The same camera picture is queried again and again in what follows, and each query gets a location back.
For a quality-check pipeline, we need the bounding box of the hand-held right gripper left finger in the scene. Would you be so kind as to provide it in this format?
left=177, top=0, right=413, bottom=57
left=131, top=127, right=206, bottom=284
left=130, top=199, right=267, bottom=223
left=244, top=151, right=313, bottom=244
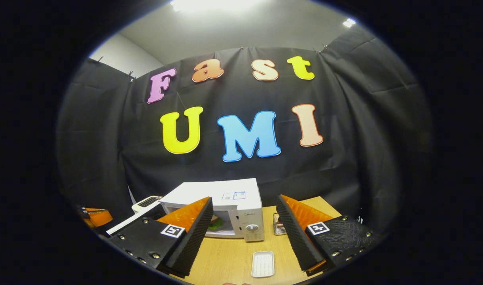
left=106, top=197, right=214, bottom=277

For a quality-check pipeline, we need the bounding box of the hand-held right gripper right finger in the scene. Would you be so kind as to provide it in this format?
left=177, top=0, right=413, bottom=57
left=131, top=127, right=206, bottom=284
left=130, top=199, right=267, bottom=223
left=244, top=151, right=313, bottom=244
left=276, top=195, right=387, bottom=277

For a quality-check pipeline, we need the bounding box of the sandwich with lettuce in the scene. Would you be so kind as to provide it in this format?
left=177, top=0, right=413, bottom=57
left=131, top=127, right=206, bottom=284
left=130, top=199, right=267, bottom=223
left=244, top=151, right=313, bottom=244
left=208, top=216, right=226, bottom=232

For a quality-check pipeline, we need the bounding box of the white microwave oven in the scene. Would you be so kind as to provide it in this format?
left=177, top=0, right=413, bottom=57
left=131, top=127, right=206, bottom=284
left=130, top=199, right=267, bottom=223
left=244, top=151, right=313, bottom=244
left=106, top=178, right=265, bottom=243

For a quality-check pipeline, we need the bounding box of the small white rectangular tray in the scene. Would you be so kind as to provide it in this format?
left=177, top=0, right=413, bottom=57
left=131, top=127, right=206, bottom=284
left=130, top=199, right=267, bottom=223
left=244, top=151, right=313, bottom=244
left=251, top=251, right=275, bottom=278

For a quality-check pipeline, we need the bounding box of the white toaster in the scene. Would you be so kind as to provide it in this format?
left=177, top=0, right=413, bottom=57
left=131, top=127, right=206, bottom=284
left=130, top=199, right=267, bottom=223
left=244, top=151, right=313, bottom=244
left=131, top=196, right=163, bottom=214

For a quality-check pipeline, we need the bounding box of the black backdrop cloth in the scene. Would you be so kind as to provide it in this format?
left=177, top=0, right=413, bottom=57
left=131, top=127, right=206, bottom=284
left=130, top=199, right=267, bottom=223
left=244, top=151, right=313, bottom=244
left=55, top=26, right=434, bottom=238

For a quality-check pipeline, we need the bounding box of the large ceiling light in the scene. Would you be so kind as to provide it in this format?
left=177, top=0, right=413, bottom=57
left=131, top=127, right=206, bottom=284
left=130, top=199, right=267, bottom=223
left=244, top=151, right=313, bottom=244
left=170, top=0, right=265, bottom=12

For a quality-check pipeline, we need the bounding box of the metal wire basket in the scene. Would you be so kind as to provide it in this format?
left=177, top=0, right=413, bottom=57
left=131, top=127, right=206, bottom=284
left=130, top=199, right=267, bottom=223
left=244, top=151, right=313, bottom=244
left=273, top=213, right=288, bottom=236

